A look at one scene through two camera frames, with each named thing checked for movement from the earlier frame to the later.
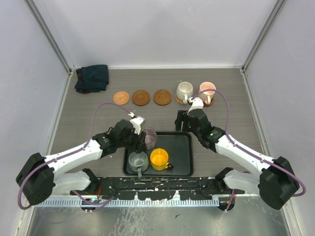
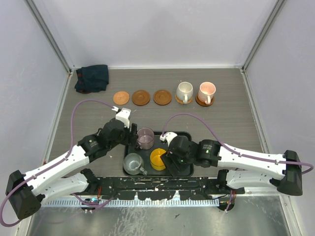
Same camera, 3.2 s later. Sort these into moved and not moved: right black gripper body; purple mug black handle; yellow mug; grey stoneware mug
Moved: right black gripper body; grey stoneware mug
Not moved: yellow mug; purple mug black handle
